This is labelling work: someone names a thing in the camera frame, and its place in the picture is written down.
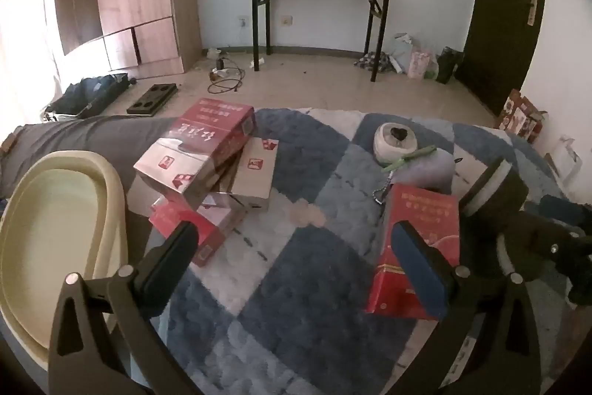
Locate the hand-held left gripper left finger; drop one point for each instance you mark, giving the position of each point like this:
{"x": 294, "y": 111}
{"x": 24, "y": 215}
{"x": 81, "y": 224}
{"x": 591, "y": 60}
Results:
{"x": 173, "y": 256}

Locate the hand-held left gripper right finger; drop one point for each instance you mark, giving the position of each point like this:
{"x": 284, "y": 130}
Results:
{"x": 416, "y": 265}

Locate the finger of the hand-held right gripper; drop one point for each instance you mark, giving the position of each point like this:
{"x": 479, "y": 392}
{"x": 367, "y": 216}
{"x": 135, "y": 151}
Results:
{"x": 562, "y": 210}
{"x": 555, "y": 248}

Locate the tall red carton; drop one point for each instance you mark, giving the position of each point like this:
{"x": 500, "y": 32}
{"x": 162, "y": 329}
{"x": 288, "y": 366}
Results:
{"x": 430, "y": 214}

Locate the black and white roll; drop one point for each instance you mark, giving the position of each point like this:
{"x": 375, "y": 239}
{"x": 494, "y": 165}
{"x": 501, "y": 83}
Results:
{"x": 384, "y": 149}
{"x": 485, "y": 186}

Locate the lavender pouch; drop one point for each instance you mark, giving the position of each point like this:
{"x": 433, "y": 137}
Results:
{"x": 430, "y": 175}

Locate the silver carton with red print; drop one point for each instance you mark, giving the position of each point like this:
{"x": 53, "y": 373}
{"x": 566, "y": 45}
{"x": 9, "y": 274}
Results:
{"x": 254, "y": 177}

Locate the cream plastic basin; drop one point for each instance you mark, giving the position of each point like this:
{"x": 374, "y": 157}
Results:
{"x": 46, "y": 210}

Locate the white plastic bag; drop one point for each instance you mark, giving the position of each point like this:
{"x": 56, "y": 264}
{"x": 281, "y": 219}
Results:
{"x": 566, "y": 154}

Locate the red patterned gift bag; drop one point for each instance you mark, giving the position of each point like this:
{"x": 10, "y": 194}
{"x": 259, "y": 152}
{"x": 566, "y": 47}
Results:
{"x": 518, "y": 115}

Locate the blue white plaid blanket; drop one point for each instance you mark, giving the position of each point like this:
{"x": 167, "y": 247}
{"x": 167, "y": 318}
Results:
{"x": 300, "y": 311}

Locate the black foam tray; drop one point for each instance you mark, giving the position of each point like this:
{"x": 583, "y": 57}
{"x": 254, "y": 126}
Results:
{"x": 152, "y": 99}

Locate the grey bedsheet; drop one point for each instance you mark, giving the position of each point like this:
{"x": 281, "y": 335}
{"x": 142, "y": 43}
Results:
{"x": 69, "y": 136}

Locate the black suitcase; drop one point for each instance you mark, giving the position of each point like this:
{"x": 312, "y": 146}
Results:
{"x": 88, "y": 96}

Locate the dark green bag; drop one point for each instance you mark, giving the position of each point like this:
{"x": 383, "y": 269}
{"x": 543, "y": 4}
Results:
{"x": 448, "y": 64}

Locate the white power strip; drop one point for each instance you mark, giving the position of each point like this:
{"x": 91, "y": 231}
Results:
{"x": 221, "y": 73}

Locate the pink gift bag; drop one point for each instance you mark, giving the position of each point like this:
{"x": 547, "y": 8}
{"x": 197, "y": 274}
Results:
{"x": 421, "y": 64}

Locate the checkered cloth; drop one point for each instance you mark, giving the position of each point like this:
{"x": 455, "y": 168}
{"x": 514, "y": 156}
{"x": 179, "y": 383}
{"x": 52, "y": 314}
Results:
{"x": 370, "y": 62}

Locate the dark door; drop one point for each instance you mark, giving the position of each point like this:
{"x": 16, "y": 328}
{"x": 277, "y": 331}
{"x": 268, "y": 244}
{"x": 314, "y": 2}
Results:
{"x": 504, "y": 6}

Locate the grey paper bag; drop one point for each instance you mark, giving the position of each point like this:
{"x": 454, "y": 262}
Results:
{"x": 402, "y": 48}

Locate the white wall outlet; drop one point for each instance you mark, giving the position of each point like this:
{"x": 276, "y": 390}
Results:
{"x": 243, "y": 21}
{"x": 287, "y": 20}

